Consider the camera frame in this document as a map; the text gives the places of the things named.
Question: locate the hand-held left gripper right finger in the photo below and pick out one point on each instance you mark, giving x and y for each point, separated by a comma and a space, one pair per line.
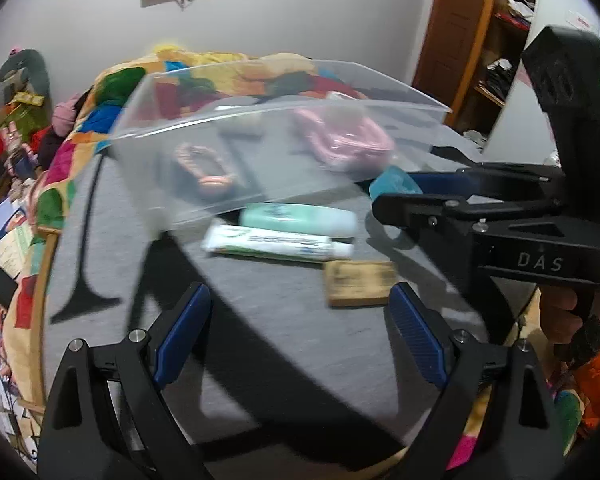
420, 336

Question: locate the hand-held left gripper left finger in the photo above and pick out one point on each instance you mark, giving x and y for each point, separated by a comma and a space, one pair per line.
184, 331

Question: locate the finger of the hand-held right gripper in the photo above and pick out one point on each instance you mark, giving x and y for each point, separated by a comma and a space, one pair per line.
437, 182
420, 212

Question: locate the clear plastic container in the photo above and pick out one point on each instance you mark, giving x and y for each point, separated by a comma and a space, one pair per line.
180, 110

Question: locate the person's right hand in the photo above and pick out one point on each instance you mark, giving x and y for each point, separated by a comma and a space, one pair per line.
559, 317

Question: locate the teal plastic object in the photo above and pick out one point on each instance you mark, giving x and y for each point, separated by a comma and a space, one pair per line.
392, 184

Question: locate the brown wooden block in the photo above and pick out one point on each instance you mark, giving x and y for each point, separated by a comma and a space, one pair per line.
360, 284

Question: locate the pink plastic case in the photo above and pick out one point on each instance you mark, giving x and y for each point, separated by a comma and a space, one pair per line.
345, 141

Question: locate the mint green tube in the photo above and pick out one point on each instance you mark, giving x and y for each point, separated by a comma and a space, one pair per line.
295, 217

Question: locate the white toothpaste tube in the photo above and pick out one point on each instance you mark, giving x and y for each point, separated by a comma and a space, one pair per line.
275, 242

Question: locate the brown wooden door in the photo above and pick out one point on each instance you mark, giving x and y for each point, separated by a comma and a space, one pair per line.
452, 35

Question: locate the wooden shelf unit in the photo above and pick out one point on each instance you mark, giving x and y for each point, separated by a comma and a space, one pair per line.
507, 35

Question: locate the pink braided hair clip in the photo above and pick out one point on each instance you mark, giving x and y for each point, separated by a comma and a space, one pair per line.
203, 171

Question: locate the pile of papers and clutter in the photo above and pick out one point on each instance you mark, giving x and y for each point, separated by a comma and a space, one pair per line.
2, 200

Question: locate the pink knitted hat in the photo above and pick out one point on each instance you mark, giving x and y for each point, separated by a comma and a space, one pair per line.
65, 112

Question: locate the colourful patchwork quilt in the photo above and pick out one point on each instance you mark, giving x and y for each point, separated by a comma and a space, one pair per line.
122, 85

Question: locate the grey jacket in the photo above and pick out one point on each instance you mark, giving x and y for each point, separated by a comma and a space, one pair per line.
27, 72

